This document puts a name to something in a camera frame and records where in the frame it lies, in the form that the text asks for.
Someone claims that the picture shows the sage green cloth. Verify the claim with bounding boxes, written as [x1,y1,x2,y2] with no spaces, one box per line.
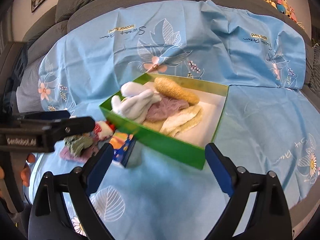
[64,135,93,157]

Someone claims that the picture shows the mauve purple cloth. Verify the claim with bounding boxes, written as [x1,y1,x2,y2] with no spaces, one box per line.
[59,146,101,164]

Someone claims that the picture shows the blue orange tissue pack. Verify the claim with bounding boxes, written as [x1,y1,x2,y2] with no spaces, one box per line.
[109,132,136,168]

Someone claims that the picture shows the grey elephant plush toy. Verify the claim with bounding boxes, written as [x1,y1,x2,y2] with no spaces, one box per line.
[111,81,162,124]

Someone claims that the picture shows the lilac fluffy scrunchie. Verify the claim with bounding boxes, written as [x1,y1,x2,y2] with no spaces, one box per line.
[145,95,189,122]

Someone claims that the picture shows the yellow spotted plush toy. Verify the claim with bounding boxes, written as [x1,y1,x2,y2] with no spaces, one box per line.
[154,77,200,105]

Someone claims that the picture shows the cream yellow waffle towel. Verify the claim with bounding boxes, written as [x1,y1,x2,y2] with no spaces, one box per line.
[142,105,203,137]

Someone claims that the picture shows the operator hand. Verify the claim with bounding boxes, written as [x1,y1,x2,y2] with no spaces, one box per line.
[11,153,36,187]

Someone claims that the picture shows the red white plush toy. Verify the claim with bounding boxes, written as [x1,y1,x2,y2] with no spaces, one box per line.
[93,121,116,141]

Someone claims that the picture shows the grey sofa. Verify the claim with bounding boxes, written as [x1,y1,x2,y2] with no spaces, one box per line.
[0,0,320,230]

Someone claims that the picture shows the light blue floral sheet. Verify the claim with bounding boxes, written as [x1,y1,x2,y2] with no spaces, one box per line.
[23,0,320,240]

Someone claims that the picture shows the green cardboard box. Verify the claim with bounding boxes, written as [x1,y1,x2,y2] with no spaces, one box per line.
[100,74,229,170]

